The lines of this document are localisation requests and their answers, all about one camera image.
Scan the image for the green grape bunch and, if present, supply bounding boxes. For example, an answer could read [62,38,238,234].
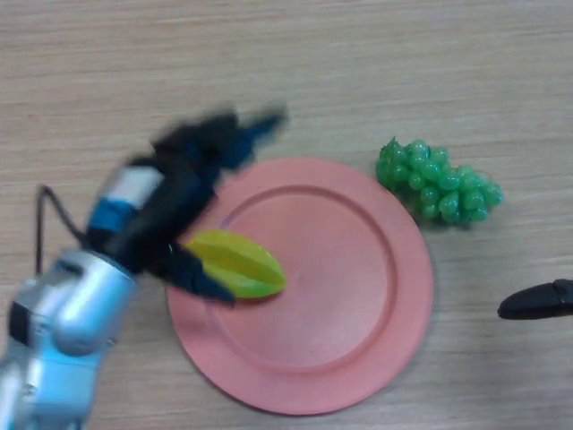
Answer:
[375,136,505,228]

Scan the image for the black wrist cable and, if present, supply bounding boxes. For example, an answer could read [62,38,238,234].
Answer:
[34,185,89,275]

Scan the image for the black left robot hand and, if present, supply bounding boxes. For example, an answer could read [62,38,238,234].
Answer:
[84,105,288,308]

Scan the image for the pink round plate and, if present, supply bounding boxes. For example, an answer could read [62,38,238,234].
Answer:
[166,156,434,416]

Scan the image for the yellow green starfruit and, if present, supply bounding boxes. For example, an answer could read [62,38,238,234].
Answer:
[183,229,288,300]

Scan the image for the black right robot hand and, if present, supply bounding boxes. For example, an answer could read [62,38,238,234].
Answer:
[498,278,573,321]

